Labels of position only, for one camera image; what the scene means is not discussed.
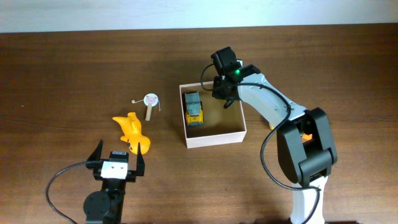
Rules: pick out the colourful puzzle cube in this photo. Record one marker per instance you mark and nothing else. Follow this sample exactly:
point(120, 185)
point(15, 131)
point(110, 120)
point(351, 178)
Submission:
point(306, 137)

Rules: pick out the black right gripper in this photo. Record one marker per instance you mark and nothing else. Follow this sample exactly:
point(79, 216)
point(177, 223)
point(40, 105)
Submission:
point(216, 92)

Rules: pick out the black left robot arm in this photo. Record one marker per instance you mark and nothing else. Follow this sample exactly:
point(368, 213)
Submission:
point(106, 205)

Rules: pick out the orange rubber dolphin toy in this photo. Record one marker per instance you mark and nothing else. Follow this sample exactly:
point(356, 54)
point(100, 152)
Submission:
point(132, 133)

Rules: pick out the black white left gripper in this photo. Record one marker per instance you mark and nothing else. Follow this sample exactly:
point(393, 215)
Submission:
point(94, 160)

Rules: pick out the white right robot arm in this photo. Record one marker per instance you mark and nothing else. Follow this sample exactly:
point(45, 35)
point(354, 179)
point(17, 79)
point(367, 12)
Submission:
point(305, 146)

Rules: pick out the pig face rattle drum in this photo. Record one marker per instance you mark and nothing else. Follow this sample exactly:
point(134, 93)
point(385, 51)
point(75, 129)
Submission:
point(150, 100)

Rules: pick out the yellow grey toy truck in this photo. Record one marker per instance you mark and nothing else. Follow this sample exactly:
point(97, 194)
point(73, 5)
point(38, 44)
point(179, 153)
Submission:
point(194, 110)

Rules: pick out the pink cardboard box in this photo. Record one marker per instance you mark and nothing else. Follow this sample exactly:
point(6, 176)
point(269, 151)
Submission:
point(221, 126)

